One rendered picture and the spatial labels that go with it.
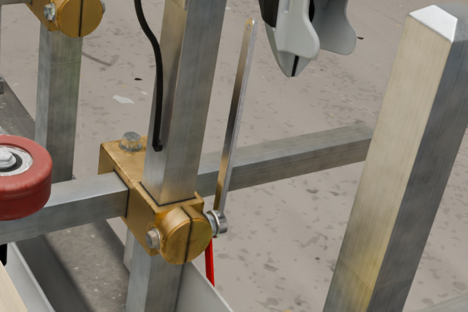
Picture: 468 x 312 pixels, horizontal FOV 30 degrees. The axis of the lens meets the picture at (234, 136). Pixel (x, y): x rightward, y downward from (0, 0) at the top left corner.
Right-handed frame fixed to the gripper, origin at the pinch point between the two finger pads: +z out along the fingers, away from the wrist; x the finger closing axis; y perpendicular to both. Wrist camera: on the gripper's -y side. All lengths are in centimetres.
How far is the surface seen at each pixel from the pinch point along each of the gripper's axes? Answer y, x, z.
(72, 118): -26.4, -6.7, 20.1
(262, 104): -138, 110, 101
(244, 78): -4.3, -0.9, 4.1
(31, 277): -22.8, -12.0, 38.9
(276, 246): -77, 74, 101
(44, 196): -3.9, -19.1, 12.3
